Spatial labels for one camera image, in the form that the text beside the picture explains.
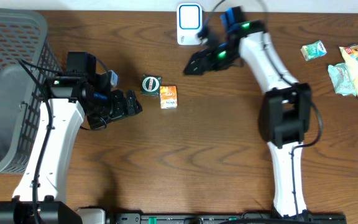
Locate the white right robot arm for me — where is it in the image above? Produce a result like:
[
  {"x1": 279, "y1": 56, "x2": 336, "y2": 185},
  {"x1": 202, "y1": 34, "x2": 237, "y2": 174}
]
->
[{"x1": 183, "y1": 6, "x2": 311, "y2": 218}]

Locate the teal tissue pack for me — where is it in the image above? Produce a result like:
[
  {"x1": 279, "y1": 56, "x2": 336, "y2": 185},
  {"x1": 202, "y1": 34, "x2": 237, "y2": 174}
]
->
[{"x1": 300, "y1": 40, "x2": 327, "y2": 61}]

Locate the white barcode scanner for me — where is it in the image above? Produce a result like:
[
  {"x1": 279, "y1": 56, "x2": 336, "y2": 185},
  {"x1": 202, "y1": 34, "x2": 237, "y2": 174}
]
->
[{"x1": 177, "y1": 2, "x2": 203, "y2": 45}]

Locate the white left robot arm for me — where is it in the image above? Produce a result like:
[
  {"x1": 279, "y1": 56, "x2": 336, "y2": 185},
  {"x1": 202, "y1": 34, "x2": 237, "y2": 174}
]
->
[{"x1": 0, "y1": 52, "x2": 142, "y2": 223}]

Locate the grey plastic basket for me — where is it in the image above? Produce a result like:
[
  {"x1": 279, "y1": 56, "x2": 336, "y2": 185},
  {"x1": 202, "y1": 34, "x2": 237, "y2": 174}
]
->
[{"x1": 0, "y1": 9, "x2": 60, "y2": 174}]

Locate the green round logo box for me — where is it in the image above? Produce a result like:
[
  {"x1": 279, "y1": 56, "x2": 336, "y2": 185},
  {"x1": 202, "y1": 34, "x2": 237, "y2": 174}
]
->
[{"x1": 141, "y1": 75, "x2": 162, "y2": 96}]

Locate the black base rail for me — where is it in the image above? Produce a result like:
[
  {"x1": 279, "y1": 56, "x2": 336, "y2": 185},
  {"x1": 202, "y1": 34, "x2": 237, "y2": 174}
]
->
[{"x1": 76, "y1": 208, "x2": 347, "y2": 224}]

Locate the teal wet wipe packet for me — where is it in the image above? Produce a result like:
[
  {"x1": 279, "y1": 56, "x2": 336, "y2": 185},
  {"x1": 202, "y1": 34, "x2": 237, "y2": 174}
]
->
[{"x1": 328, "y1": 63, "x2": 357, "y2": 96}]

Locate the orange tissue pack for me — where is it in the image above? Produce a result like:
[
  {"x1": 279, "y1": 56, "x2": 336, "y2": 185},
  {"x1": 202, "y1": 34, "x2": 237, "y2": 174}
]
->
[{"x1": 160, "y1": 86, "x2": 178, "y2": 109}]

